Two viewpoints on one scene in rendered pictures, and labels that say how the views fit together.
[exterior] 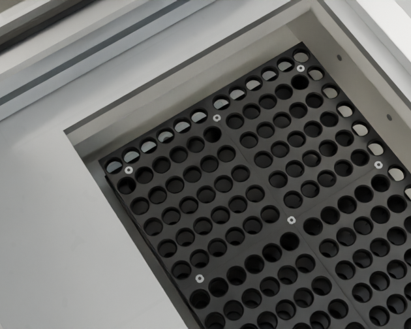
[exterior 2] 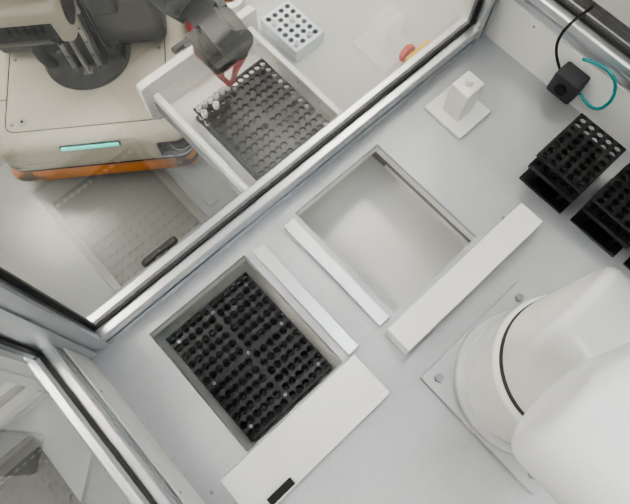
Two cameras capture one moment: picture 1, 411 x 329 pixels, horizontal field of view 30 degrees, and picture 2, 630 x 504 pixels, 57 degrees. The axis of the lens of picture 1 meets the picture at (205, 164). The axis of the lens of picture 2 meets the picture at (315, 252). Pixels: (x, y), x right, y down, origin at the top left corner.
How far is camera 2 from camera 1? 0.49 m
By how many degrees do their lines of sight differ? 7
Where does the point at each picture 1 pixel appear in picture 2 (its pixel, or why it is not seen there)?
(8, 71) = (124, 319)
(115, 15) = (163, 288)
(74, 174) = (156, 352)
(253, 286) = (235, 382)
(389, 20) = (275, 268)
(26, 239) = (141, 382)
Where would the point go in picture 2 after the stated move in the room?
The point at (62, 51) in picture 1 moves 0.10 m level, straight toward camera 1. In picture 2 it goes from (144, 306) to (173, 361)
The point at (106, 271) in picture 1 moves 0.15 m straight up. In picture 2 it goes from (175, 390) to (150, 378)
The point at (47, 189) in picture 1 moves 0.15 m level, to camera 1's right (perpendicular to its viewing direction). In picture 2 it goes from (146, 360) to (239, 337)
